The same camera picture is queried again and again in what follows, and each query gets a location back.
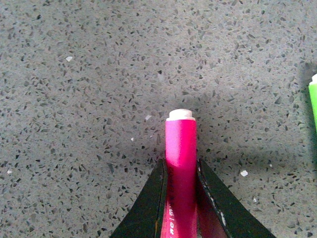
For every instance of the pink highlighter pen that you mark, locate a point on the pink highlighter pen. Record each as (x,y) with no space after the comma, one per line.
(180,213)

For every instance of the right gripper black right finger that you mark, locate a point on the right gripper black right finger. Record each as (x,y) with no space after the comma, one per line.
(220,213)

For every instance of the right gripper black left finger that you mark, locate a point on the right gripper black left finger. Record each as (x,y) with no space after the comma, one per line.
(145,218)

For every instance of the green highlighter pen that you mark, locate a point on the green highlighter pen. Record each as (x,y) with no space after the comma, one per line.
(313,96)

